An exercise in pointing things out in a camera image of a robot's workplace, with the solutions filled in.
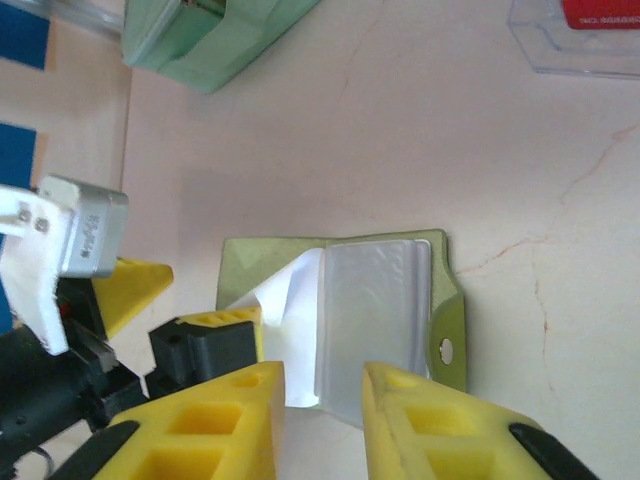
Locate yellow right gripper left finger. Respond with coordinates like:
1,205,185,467
49,360,287,480

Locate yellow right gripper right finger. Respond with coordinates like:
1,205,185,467
362,362,604,480

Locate green card holder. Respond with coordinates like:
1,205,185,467
215,228,471,427

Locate red credit card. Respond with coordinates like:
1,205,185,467
560,0,640,32

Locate white paper insert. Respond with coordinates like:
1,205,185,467
227,247,329,409

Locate mint green zipper pouch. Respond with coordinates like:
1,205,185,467
121,0,322,95

